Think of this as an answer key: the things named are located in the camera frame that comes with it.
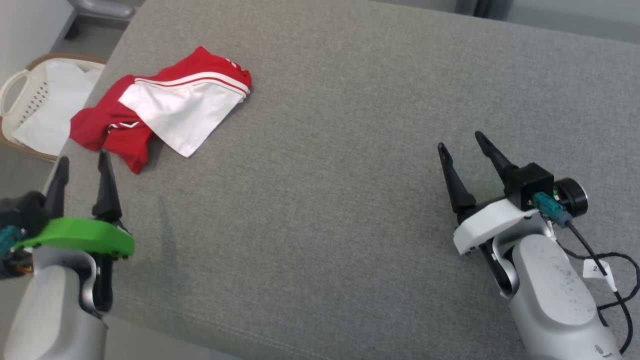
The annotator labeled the left camera cable teal plug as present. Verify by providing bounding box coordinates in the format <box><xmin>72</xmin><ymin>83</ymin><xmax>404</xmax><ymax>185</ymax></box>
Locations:
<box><xmin>0</xmin><ymin>225</ymin><xmax>33</xmax><ymax>280</ymax></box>

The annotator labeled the red basketball jersey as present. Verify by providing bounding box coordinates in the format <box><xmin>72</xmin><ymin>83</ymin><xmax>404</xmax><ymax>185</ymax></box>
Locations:
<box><xmin>69</xmin><ymin>46</ymin><xmax>252</xmax><ymax>175</ymax></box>

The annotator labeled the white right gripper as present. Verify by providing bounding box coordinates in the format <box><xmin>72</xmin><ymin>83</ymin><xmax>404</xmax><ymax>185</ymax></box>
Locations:
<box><xmin>437</xmin><ymin>131</ymin><xmax>547</xmax><ymax>256</ymax></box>

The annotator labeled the grey chair base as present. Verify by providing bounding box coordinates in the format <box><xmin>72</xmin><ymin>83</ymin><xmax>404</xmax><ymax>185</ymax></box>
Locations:
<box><xmin>64</xmin><ymin>0</ymin><xmax>147</xmax><ymax>41</ymax></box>

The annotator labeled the white cloth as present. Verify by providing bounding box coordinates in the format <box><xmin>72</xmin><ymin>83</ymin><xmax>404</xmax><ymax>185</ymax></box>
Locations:
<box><xmin>12</xmin><ymin>60</ymin><xmax>103</xmax><ymax>156</ymax></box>

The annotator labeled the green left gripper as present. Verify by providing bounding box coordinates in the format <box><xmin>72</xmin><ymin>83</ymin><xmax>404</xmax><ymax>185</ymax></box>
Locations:
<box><xmin>15</xmin><ymin>149</ymin><xmax>136</xmax><ymax>314</ymax></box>

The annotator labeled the white cable label tag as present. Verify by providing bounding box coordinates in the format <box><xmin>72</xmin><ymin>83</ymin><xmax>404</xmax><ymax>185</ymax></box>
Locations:
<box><xmin>582</xmin><ymin>259</ymin><xmax>619</xmax><ymax>292</ymax></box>

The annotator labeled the beige plastic laundry basket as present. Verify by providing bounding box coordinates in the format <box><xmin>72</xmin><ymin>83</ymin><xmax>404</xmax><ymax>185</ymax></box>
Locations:
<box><xmin>0</xmin><ymin>52</ymin><xmax>108</xmax><ymax>163</ymax></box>

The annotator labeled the grey partition post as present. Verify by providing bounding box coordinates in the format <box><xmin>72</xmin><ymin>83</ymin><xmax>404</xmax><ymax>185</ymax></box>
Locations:
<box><xmin>457</xmin><ymin>0</ymin><xmax>516</xmax><ymax>20</ymax></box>

